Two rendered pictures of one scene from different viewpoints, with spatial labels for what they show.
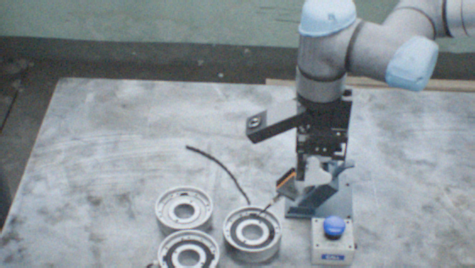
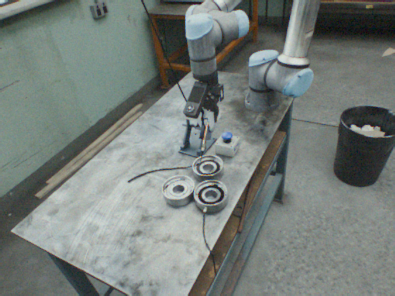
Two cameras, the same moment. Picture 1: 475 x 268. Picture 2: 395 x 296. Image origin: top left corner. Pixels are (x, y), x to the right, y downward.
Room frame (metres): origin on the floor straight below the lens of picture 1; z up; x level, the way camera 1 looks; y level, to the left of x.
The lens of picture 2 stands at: (0.48, 0.63, 1.52)
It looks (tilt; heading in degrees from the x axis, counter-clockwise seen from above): 40 degrees down; 301
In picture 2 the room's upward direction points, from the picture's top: 8 degrees counter-clockwise
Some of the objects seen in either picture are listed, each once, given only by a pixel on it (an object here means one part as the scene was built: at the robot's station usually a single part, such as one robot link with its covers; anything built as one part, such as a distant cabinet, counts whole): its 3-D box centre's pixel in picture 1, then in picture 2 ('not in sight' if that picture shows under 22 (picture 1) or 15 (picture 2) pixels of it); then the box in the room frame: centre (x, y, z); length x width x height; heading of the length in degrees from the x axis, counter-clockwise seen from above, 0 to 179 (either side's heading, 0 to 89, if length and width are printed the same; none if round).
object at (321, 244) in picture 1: (334, 241); (228, 144); (0.83, -0.18, 0.82); 0.08 x 0.07 x 0.05; 88
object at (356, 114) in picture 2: not in sight; (362, 148); (0.32, -1.11, 0.21); 0.34 x 0.34 x 0.43
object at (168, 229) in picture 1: (184, 214); (178, 191); (0.89, 0.09, 0.82); 0.10 x 0.10 x 0.04
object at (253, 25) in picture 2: not in sight; (211, 29); (1.99, -2.55, 0.39); 1.50 x 0.62 x 0.78; 88
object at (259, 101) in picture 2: not in sight; (262, 93); (0.81, -0.52, 0.85); 0.15 x 0.15 x 0.10
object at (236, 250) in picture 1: (252, 235); (208, 169); (0.84, -0.03, 0.82); 0.10 x 0.10 x 0.04
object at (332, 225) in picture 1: (332, 231); (227, 139); (0.83, -0.17, 0.85); 0.04 x 0.04 x 0.05
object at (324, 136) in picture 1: (321, 120); (207, 88); (0.87, -0.13, 1.07); 0.09 x 0.08 x 0.12; 86
